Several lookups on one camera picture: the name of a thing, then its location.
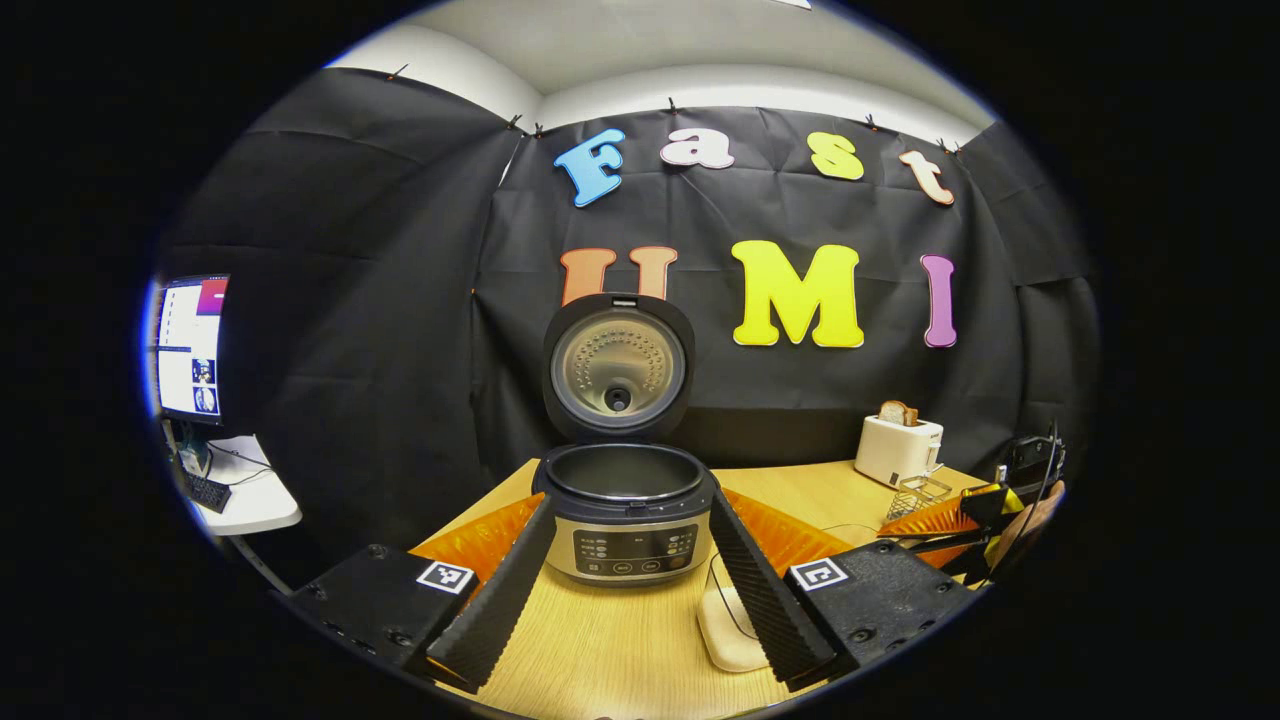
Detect clear plastic rice container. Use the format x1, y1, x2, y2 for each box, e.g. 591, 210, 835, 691
697, 522, 891, 673

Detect black silver rice cooker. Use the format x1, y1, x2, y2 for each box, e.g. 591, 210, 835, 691
532, 293, 719, 588

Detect white toaster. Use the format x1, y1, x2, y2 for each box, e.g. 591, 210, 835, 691
854, 414, 945, 489

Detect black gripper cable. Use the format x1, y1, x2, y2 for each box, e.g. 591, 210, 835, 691
985, 420, 1065, 587

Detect white side table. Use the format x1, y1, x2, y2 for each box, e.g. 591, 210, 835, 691
170, 435, 303, 537

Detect wire chopstick holder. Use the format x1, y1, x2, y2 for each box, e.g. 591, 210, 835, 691
886, 476, 953, 521

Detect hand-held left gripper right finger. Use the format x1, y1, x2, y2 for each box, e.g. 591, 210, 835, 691
707, 486, 987, 691

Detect black backdrop cloth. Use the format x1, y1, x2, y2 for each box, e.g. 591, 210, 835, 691
160, 68, 1101, 591

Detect black keyboard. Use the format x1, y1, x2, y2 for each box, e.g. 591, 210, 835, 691
183, 472, 233, 514

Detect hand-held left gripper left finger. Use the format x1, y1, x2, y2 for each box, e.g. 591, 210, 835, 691
288, 493, 558, 696

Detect computer monitor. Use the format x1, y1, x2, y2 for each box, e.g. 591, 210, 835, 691
155, 275, 231, 426

